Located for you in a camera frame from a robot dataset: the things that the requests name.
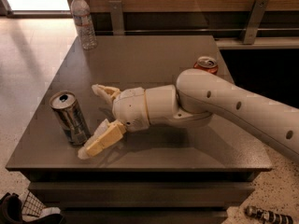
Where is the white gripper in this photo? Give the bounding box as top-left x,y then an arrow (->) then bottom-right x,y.
78,84 -> 150,160

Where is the silver redbull can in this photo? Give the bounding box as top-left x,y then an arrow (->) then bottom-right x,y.
50,91 -> 91,146

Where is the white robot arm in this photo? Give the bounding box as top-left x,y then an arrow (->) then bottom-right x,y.
78,68 -> 299,161

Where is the clear plastic water bottle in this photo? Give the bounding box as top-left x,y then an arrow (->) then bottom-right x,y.
70,0 -> 97,50

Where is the red coca-cola can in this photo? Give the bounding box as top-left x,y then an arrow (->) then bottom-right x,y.
193,56 -> 219,75

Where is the grey drawer cabinet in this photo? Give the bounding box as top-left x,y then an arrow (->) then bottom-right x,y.
7,35 -> 272,224

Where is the black bag with mesh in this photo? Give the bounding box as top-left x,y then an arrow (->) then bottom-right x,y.
0,192 -> 66,224

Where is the black white striped cylinder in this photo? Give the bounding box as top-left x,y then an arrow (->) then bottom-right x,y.
245,205 -> 294,224

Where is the left metal wall bracket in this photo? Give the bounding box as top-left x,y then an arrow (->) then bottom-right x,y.
109,0 -> 125,35

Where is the metal wall bracket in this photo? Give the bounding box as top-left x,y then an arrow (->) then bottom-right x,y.
242,0 -> 269,45
109,0 -> 125,35

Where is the right metal wall bracket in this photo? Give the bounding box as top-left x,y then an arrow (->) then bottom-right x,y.
242,0 -> 269,45

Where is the horizontal metal rail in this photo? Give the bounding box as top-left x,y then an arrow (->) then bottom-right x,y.
94,27 -> 299,35

